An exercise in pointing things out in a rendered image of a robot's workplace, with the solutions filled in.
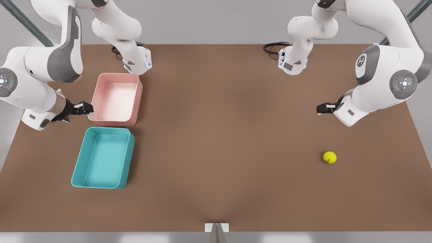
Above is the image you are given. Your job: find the black cable loop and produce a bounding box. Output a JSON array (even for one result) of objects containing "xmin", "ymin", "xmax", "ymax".
[
  {"xmin": 263, "ymin": 42, "xmax": 291, "ymax": 60},
  {"xmin": 111, "ymin": 42, "xmax": 145, "ymax": 61}
]

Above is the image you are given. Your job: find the silver frame post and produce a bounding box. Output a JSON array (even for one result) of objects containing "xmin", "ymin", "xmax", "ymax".
[
  {"xmin": 0, "ymin": 0, "xmax": 54, "ymax": 47},
  {"xmin": 205, "ymin": 223, "xmax": 230, "ymax": 243},
  {"xmin": 378, "ymin": 0, "xmax": 432, "ymax": 46}
]

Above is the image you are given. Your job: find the teal plastic bin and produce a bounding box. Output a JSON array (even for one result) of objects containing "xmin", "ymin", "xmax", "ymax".
[{"xmin": 71, "ymin": 127, "xmax": 136, "ymax": 190}]

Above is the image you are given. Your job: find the pink plastic bin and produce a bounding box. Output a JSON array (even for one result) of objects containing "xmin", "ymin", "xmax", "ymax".
[{"xmin": 88, "ymin": 73, "xmax": 143, "ymax": 127}]

